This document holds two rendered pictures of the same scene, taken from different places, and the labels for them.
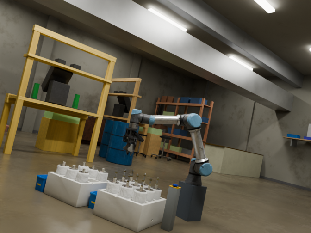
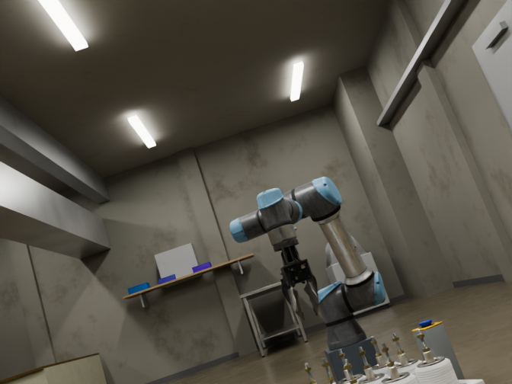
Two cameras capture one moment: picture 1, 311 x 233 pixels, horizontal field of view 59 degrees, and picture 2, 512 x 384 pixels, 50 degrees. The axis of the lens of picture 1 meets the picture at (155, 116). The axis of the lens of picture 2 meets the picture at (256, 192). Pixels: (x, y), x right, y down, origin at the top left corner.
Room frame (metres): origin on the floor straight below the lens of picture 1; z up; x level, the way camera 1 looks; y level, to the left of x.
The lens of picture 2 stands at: (1.28, 1.40, 0.51)
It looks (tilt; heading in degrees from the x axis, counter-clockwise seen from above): 12 degrees up; 307
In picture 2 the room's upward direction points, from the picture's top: 19 degrees counter-clockwise
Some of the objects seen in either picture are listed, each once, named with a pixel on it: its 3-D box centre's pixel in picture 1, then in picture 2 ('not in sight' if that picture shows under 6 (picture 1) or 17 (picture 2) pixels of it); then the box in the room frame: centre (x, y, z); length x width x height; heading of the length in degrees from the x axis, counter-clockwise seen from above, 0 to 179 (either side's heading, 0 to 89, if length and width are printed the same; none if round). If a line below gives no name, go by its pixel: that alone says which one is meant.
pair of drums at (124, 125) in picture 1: (118, 140); not in sight; (5.63, 0.64, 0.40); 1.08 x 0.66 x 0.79; 39
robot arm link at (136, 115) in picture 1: (135, 116); (273, 209); (2.18, 0.15, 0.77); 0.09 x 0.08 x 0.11; 106
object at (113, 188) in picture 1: (111, 194); not in sight; (2.09, 0.20, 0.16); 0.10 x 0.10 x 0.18
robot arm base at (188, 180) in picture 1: (194, 178); (343, 331); (2.50, -0.45, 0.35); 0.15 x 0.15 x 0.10
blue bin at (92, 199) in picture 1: (105, 199); not in sight; (2.29, 0.26, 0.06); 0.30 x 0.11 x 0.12; 149
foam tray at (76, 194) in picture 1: (79, 187); not in sight; (2.39, 0.51, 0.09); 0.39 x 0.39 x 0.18; 59
